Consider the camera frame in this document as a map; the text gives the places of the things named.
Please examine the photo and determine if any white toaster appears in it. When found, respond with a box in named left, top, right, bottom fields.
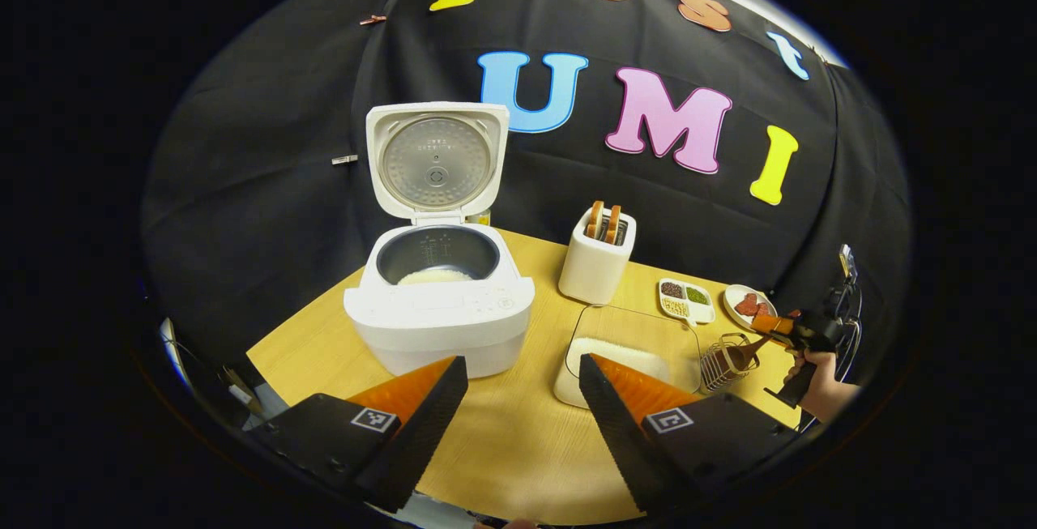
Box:
left=558, top=207, right=637, bottom=305

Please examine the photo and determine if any clear rice container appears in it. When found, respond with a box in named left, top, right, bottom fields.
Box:
left=553, top=305, right=702, bottom=410

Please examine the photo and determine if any white divided grain dish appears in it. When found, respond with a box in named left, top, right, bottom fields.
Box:
left=658, top=278, right=716, bottom=326

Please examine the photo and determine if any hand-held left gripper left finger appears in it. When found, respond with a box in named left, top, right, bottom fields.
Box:
left=247, top=356, right=469, bottom=514

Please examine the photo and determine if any metal wire chopstick holder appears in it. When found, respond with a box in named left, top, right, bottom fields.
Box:
left=699, top=333, right=761, bottom=392

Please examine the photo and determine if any brown wooden spoon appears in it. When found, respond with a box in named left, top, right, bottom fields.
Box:
left=725, top=333, right=775, bottom=373

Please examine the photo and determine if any white rice cooker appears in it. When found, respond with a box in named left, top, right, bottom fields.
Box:
left=344, top=102, right=536, bottom=378

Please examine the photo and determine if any round white plate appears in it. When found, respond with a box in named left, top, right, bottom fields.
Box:
left=723, top=284, right=779, bottom=330

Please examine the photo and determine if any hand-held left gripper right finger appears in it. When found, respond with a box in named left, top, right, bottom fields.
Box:
left=578, top=353, right=799, bottom=514

